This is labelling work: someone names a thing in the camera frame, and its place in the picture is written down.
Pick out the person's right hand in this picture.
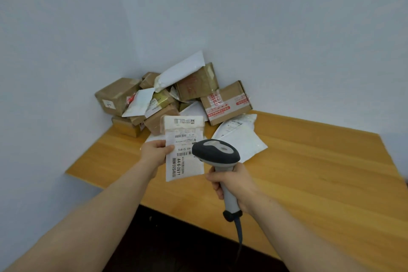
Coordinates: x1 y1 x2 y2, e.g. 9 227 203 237
205 164 264 216

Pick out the person's left hand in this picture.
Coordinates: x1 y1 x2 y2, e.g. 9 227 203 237
140 139 175 180

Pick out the white labelled parcel bag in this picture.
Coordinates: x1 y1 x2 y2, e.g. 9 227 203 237
161 115 205 183

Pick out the grey black barcode scanner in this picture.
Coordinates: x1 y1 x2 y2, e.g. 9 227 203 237
191 139 244 222

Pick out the person's right forearm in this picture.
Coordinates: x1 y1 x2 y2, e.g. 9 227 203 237
248 191 368 272

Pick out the person's left forearm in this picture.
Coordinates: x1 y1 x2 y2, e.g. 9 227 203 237
3 160 159 272

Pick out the plain brown cardboard box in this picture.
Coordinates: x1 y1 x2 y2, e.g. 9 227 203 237
144 104 180 136

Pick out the flat cardboard box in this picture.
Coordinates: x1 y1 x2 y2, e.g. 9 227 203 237
111 115 143 138

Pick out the green yellow labelled packet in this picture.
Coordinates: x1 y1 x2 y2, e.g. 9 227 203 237
145 89 175 119

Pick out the clear plastic labelled mailer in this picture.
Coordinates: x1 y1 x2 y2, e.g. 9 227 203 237
211 114 258 140

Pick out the taped brown cardboard box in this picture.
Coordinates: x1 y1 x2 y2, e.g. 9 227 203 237
174 62 220 102

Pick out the small cardboard box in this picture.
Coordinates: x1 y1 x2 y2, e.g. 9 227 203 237
139 72 161 90

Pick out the cardboard box with red tape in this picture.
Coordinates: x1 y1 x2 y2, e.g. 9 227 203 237
200 81 253 126

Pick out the large cardboard box white sticker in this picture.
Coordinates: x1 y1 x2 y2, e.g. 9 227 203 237
94 78 143 117

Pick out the large white mailer bag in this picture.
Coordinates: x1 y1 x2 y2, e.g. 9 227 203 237
154 51 206 93

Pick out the grey scanner cable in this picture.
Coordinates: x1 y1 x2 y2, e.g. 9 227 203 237
234 218 245 263

